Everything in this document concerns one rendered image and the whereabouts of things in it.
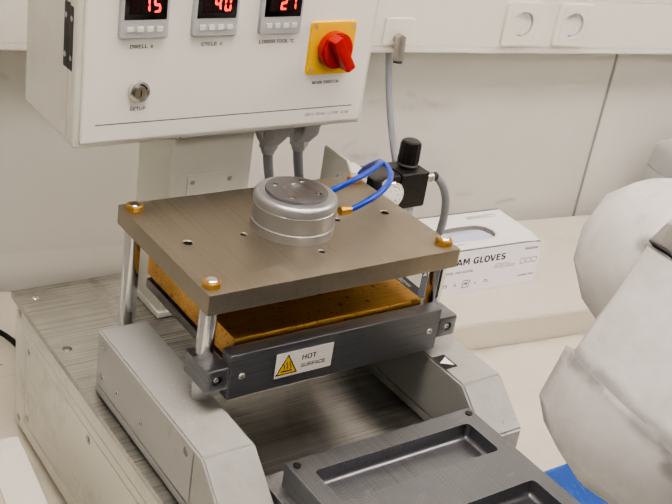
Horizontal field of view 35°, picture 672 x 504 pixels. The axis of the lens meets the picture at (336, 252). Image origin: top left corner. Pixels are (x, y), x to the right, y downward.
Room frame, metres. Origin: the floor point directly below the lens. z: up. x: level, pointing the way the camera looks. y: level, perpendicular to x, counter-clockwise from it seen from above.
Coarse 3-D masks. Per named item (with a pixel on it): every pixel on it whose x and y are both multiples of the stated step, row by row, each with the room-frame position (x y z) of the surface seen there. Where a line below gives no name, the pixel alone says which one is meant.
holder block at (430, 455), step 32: (448, 416) 0.80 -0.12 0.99; (352, 448) 0.73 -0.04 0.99; (384, 448) 0.73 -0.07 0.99; (416, 448) 0.76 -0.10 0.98; (448, 448) 0.77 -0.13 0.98; (480, 448) 0.77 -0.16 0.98; (512, 448) 0.76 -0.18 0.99; (288, 480) 0.69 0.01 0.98; (320, 480) 0.68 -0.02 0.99; (352, 480) 0.70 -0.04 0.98; (384, 480) 0.71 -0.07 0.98; (416, 480) 0.70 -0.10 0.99; (448, 480) 0.70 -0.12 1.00; (480, 480) 0.71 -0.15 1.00; (512, 480) 0.72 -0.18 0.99; (544, 480) 0.73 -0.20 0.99
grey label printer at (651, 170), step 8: (656, 144) 1.83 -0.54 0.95; (664, 144) 1.81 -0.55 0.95; (656, 152) 1.81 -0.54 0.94; (664, 152) 1.80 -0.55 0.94; (648, 160) 1.83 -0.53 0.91; (656, 160) 1.81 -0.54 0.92; (664, 160) 1.79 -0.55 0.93; (648, 168) 1.82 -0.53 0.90; (656, 168) 1.80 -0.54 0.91; (664, 168) 1.78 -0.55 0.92; (648, 176) 1.81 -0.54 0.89; (656, 176) 1.80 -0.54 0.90; (664, 176) 1.78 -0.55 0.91
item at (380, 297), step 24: (168, 288) 0.86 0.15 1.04; (360, 288) 0.89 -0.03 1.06; (384, 288) 0.90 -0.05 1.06; (192, 312) 0.82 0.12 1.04; (240, 312) 0.81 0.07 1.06; (264, 312) 0.82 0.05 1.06; (288, 312) 0.82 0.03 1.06; (312, 312) 0.83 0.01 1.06; (336, 312) 0.84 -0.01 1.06; (360, 312) 0.85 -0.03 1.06; (192, 336) 0.82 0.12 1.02; (216, 336) 0.79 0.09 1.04; (240, 336) 0.77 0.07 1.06; (264, 336) 0.78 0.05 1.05
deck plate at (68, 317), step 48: (48, 288) 1.01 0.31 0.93; (96, 288) 1.03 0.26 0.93; (48, 336) 0.92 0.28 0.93; (96, 336) 0.93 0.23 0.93; (336, 384) 0.92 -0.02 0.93; (384, 384) 0.93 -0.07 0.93; (288, 432) 0.82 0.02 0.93; (336, 432) 0.83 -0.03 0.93; (384, 432) 0.85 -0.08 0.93; (144, 480) 0.72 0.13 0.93
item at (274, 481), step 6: (270, 474) 0.71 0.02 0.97; (276, 474) 0.71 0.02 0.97; (282, 474) 0.71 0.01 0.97; (270, 480) 0.70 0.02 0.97; (276, 480) 0.70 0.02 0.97; (270, 486) 0.69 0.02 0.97; (276, 486) 0.69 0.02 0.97; (270, 492) 0.69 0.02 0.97; (276, 492) 0.68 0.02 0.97; (282, 492) 0.68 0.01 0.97; (276, 498) 0.68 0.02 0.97; (282, 498) 0.68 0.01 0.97; (288, 498) 0.68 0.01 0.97
